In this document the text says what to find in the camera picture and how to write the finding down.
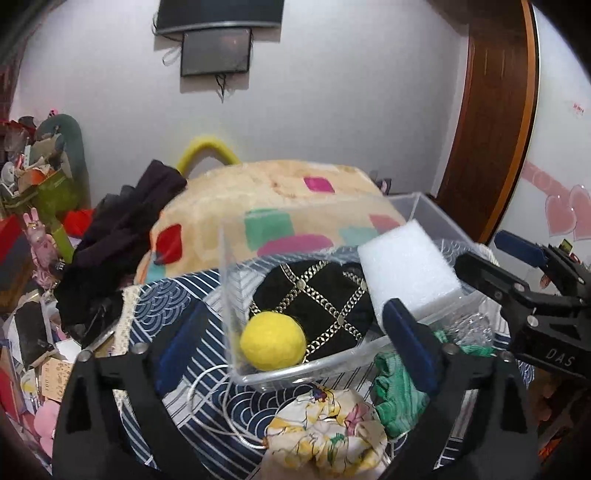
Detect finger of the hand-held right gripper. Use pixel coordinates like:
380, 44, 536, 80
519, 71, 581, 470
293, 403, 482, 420
493, 230, 591, 298
454, 251, 589, 330

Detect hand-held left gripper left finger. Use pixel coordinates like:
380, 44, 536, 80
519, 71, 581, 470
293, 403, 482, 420
52, 302, 218, 480

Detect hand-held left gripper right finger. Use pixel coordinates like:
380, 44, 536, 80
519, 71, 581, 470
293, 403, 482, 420
381, 298, 541, 480

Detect clear plastic box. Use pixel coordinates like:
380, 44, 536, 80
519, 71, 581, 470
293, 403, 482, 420
219, 193, 483, 393

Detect white foam block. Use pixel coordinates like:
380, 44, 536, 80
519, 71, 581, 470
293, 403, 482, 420
358, 220, 465, 324

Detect clear bubble wrap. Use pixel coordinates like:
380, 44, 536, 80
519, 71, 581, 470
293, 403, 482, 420
441, 311, 509, 356

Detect green knitted cloth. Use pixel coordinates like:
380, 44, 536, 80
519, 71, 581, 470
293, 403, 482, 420
373, 342, 497, 439

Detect blue wave-patterned cloth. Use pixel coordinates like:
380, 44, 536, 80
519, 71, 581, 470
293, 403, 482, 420
113, 268, 532, 480

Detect yellow felt ball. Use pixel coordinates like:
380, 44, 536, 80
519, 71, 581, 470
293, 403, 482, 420
239, 310, 308, 371

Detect dark purple cloth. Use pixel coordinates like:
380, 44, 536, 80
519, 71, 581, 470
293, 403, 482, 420
55, 159, 188, 344

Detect floral fabric scrunchie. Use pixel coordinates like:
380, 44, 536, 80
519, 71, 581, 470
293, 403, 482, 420
264, 387, 389, 476

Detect pink plush toy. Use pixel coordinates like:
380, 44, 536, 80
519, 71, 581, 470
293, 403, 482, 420
33, 401, 60, 457

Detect red cloth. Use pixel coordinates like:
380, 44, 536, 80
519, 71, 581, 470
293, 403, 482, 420
62, 209, 97, 237

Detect pink rabbit figure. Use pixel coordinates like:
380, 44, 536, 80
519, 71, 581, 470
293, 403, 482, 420
23, 208, 62, 287

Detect beige cushion with coloured squares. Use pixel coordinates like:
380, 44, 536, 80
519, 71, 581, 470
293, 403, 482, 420
135, 159, 407, 287

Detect green cardboard box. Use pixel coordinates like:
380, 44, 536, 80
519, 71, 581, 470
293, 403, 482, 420
0, 171, 81, 224

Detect white cable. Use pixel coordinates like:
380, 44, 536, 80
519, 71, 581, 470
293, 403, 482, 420
187, 364, 269, 450

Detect pink heart wall stickers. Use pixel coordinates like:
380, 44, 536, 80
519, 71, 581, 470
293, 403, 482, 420
522, 161, 591, 241

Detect black chain-patterned pouch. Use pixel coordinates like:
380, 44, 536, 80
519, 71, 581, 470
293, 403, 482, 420
249, 261, 384, 363

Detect brown wooden door frame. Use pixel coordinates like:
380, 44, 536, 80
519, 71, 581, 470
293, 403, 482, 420
434, 0, 541, 245

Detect yellow felt handle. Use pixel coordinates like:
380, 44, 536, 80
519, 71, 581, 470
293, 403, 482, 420
177, 136, 241, 178

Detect dark wall-mounted panel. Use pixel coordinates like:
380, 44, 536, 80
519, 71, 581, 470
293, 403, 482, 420
154, 0, 284, 35

